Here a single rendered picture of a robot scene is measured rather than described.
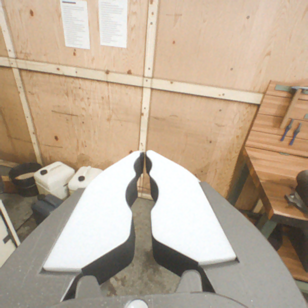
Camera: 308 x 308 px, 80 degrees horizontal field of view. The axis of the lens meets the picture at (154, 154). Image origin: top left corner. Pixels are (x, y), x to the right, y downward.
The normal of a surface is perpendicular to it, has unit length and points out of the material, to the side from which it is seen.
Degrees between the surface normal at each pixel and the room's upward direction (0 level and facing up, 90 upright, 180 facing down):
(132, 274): 0
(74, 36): 90
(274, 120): 90
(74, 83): 91
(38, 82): 90
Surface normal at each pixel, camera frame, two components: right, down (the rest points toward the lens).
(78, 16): -0.21, 0.48
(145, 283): 0.10, -0.85
